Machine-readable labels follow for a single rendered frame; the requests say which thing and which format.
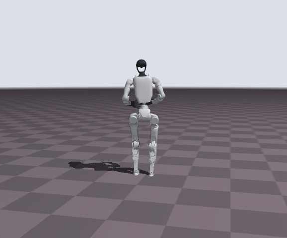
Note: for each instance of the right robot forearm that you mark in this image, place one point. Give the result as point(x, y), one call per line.
point(155, 101)

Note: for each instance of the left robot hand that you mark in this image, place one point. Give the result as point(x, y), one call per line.
point(135, 104)

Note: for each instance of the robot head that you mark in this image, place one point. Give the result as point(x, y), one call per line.
point(141, 63)

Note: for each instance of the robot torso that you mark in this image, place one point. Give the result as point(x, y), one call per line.
point(143, 94)

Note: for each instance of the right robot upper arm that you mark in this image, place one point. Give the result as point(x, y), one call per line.
point(159, 88)

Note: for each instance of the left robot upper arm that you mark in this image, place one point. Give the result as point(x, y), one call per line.
point(127, 88)

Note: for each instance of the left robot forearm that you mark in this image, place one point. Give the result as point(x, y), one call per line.
point(127, 103)

